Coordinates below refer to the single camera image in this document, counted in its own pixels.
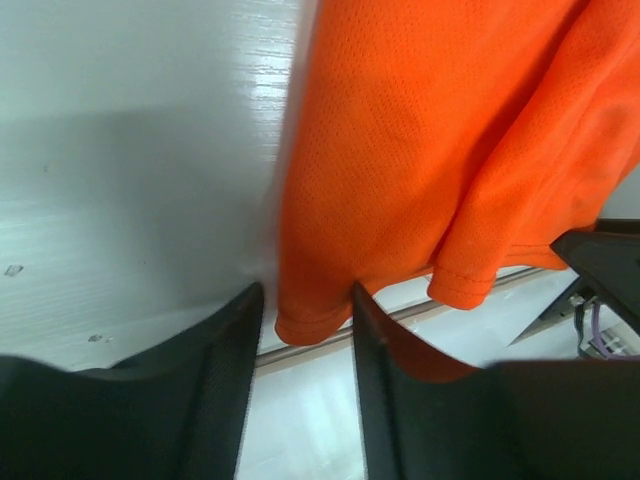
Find orange t shirt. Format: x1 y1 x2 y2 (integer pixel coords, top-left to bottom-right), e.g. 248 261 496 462
275 1 639 346

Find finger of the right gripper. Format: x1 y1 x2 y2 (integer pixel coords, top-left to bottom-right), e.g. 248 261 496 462
551 219 639 332

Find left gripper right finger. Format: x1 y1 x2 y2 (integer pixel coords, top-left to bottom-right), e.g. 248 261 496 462
352 284 639 479

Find aluminium table edge rail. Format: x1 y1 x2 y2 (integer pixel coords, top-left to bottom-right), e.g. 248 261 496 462
256 268 547 369

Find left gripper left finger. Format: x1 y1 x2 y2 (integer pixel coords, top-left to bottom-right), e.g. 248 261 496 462
1 283 264 479

